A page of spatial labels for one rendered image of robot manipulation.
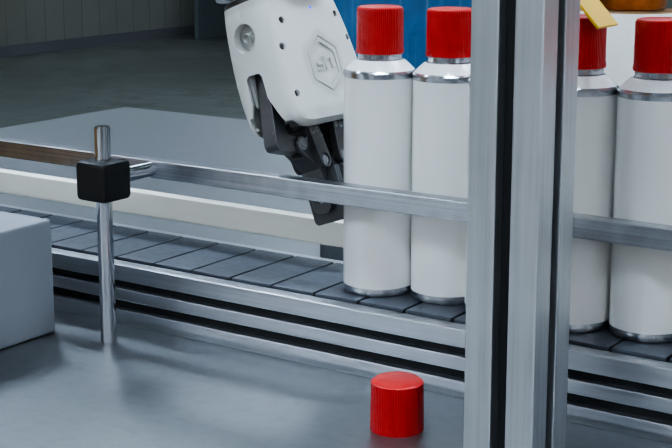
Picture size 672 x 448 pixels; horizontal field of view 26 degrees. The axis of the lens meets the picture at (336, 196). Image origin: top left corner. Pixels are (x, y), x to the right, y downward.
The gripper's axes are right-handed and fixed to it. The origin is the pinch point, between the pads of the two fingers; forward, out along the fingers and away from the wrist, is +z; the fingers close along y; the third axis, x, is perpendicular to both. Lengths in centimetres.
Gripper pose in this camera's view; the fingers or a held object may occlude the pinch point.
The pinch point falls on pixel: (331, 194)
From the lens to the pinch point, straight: 108.0
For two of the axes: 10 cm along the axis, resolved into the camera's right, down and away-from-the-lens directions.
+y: 5.6, -1.7, 8.1
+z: 2.8, 9.6, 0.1
